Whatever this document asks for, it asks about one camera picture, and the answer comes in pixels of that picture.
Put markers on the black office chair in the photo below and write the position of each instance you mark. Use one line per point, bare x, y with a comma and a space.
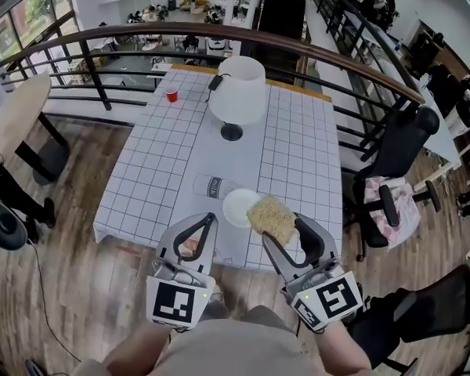
434, 312
403, 143

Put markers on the white plate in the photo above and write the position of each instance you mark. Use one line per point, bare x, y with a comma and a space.
235, 208

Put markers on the black power adapter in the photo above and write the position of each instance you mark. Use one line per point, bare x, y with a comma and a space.
215, 82

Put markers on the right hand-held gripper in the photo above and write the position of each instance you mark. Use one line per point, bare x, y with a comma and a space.
337, 296

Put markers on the person's grey trousers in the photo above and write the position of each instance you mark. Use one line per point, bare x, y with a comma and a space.
258, 315

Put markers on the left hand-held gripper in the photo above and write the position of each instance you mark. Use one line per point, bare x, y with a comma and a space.
172, 304

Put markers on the large window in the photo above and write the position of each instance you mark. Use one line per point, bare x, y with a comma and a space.
27, 10

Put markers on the red plastic cup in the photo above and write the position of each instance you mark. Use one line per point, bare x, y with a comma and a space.
172, 93

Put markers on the person's right forearm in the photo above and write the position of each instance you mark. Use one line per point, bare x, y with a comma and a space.
344, 343

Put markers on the person's left forearm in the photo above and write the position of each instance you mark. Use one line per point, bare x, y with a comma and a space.
133, 347

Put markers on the beige sponge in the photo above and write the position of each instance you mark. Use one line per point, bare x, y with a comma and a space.
272, 218

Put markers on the white grid-print tablecloth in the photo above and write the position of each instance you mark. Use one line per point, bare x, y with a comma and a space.
160, 151

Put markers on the white shade table lamp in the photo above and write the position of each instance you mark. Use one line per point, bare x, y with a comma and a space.
239, 92

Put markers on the long white table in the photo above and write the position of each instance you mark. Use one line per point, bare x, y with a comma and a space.
438, 139

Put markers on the pink patterned cloth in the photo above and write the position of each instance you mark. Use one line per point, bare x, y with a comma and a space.
409, 210

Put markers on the person's light shirt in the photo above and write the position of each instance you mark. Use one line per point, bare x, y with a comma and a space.
239, 351

